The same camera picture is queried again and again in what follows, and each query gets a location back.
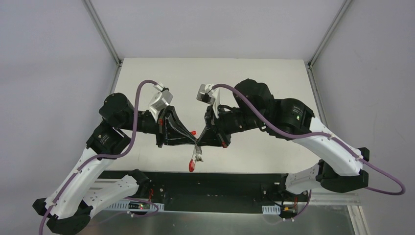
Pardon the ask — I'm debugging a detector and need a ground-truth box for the metal key organizer red handle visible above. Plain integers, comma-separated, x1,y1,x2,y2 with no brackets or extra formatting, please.
188,145,203,172

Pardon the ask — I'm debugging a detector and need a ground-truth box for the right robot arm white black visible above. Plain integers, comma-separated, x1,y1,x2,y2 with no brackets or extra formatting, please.
197,79,369,201

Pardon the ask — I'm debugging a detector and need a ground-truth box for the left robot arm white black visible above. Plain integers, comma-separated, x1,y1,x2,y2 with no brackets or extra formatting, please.
33,90,197,235

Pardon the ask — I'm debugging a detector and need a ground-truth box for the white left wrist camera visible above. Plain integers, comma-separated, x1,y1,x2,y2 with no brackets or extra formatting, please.
148,83,173,121

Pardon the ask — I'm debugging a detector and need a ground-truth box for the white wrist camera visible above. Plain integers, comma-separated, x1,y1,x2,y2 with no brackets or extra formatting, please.
148,83,173,121
196,84,220,118

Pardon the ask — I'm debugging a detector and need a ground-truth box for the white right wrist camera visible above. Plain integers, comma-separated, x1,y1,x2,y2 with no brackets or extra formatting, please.
196,84,220,118

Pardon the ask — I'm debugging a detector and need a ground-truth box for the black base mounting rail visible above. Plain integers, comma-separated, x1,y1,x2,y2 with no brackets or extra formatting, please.
132,171,309,214

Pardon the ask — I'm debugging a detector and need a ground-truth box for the left controller board with wires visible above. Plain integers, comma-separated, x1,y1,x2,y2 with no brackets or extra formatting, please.
128,188,153,210

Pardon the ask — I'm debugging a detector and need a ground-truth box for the controller board with wires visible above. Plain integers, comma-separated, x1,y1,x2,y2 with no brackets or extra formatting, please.
128,188,153,210
279,196,298,219

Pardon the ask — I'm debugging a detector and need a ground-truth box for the right controller board with wires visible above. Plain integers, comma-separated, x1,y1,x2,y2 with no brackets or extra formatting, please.
279,196,298,219

